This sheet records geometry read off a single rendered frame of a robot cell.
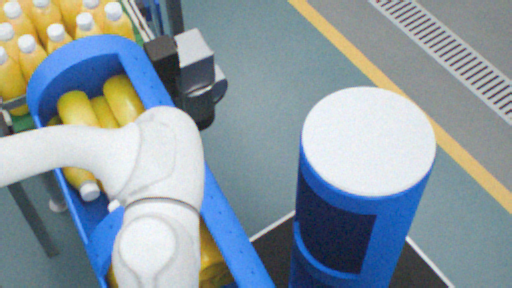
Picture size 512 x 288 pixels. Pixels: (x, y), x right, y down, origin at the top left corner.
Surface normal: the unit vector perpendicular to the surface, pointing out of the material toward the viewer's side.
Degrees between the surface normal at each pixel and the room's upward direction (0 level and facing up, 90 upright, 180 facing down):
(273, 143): 0
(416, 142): 0
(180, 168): 32
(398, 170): 0
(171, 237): 19
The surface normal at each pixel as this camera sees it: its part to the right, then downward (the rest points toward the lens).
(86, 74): 0.41, 0.74
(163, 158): 0.36, -0.42
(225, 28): -0.09, -0.54
